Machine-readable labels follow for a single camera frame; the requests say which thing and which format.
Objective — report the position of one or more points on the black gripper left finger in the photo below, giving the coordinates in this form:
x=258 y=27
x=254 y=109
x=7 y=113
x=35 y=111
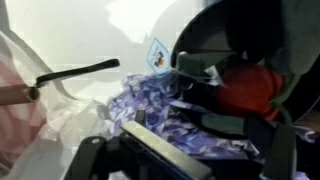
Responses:
x=160 y=150

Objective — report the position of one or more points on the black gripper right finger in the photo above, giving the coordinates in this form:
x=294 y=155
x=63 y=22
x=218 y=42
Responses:
x=281 y=153

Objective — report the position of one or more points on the purple white patterned cloth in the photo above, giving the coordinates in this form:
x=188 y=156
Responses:
x=160 y=100

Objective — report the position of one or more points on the red plush flower green leaves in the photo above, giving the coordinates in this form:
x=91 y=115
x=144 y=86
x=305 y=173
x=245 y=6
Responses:
x=246 y=90

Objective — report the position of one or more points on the black round pan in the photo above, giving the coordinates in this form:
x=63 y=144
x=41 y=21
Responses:
x=200 y=33

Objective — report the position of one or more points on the white plastic carrier bag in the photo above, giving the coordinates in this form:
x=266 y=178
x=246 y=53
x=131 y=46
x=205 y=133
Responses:
x=66 y=133

